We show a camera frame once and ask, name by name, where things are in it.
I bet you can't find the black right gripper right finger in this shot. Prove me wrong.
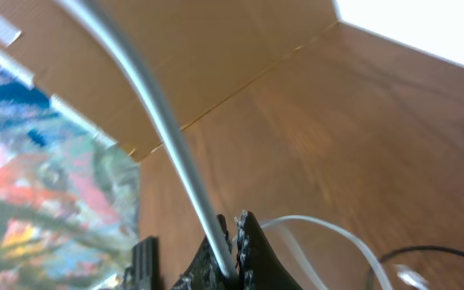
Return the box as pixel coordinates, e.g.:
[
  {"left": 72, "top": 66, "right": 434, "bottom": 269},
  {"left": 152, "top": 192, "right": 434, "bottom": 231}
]
[{"left": 236, "top": 211, "right": 302, "bottom": 290}]

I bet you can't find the black usb cable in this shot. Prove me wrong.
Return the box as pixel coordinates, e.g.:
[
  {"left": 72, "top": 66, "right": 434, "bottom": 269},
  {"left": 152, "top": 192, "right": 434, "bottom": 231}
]
[{"left": 364, "top": 244, "right": 464, "bottom": 290}]

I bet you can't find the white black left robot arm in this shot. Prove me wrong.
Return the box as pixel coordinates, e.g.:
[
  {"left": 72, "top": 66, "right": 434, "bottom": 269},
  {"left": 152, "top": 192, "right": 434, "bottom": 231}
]
[{"left": 122, "top": 236, "right": 161, "bottom": 290}]

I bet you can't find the white usb cable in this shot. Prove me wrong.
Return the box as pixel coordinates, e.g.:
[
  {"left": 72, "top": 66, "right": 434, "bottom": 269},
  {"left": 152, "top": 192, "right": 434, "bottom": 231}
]
[{"left": 54, "top": 0, "right": 430, "bottom": 290}]

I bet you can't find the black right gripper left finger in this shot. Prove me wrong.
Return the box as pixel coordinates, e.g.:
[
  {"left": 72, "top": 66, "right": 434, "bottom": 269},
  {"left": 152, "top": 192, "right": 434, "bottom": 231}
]
[{"left": 171, "top": 213, "right": 233, "bottom": 290}]

